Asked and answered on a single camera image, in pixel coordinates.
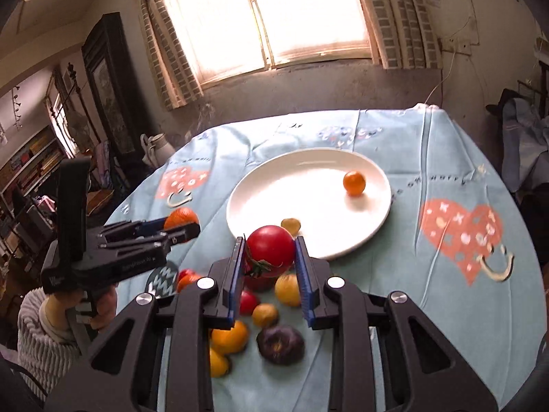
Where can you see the dark framed painting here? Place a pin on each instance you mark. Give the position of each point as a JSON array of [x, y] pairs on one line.
[[115, 87]]

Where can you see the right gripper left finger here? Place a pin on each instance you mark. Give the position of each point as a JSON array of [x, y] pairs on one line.
[[157, 345]]

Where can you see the dark red plum tomato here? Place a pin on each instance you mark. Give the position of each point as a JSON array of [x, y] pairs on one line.
[[259, 284]]

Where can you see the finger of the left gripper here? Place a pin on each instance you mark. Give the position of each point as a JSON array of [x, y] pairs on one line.
[[127, 230], [163, 241]]

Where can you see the red cherry tomato with stem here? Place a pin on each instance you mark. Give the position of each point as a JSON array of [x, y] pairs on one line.
[[269, 252]]

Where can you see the smooth orange tomato with stem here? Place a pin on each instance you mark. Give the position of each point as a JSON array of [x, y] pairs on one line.
[[189, 280]]

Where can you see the light blue patterned tablecloth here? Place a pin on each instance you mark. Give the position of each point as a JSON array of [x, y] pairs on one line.
[[454, 240]]

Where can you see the white ceramic jug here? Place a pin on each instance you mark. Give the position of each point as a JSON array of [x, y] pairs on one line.
[[157, 150]]

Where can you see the grey ribbed sleeve forearm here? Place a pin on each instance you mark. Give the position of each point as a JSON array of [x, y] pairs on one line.
[[46, 350]]

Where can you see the white oval plate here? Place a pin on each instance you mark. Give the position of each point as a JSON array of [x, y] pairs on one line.
[[307, 185]]

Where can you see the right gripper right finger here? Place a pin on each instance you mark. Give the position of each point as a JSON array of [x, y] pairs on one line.
[[422, 370]]

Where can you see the small orange tomato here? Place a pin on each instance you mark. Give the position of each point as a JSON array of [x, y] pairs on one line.
[[230, 341]]

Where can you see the right checkered curtain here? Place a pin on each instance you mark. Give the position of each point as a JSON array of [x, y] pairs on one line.
[[401, 34]]

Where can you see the left checkered curtain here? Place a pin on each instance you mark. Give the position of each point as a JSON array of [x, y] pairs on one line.
[[173, 77]]

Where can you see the small tan longan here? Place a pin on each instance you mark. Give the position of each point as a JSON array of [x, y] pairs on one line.
[[291, 225]]

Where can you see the window with bright light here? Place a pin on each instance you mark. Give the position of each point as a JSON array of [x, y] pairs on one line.
[[226, 38]]

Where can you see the wall power socket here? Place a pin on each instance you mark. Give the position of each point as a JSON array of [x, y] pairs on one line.
[[460, 46]]

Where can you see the dark water chestnut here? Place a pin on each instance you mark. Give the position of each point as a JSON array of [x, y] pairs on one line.
[[281, 345]]

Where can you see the wooden bookshelf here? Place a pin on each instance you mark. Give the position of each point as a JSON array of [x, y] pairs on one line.
[[31, 165]]

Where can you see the pile of blue-grey clothes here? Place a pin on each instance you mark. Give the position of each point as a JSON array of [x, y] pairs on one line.
[[524, 137]]

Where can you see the yellow loquat fruit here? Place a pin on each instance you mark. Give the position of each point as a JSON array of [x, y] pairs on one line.
[[287, 290]]

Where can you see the small round orange kumquat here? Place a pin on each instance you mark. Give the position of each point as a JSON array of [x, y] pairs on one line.
[[354, 183]]

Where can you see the checkered curtain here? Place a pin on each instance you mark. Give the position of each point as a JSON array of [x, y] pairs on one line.
[[173, 77], [401, 34]]

